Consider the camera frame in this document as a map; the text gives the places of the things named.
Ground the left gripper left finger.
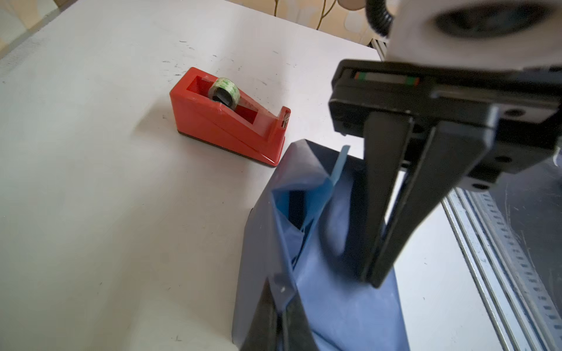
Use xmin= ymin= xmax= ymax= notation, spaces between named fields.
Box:
xmin=240 ymin=279 xmax=278 ymax=351

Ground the red tape dispenser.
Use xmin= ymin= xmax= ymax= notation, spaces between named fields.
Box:
xmin=170 ymin=67 xmax=291 ymax=167

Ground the clear tape roll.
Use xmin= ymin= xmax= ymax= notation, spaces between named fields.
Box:
xmin=208 ymin=78 xmax=241 ymax=110

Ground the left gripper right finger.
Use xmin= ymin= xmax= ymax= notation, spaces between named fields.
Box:
xmin=282 ymin=292 xmax=318 ymax=351

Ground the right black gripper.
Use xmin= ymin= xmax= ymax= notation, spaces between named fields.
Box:
xmin=329 ymin=59 xmax=561 ymax=288

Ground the aluminium front rail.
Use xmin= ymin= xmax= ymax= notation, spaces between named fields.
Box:
xmin=442 ymin=189 xmax=561 ymax=350

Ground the light blue wrapping paper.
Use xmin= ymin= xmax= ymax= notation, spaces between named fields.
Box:
xmin=231 ymin=140 xmax=409 ymax=350

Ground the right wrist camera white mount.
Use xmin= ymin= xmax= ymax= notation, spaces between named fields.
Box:
xmin=386 ymin=1 xmax=561 ymax=71

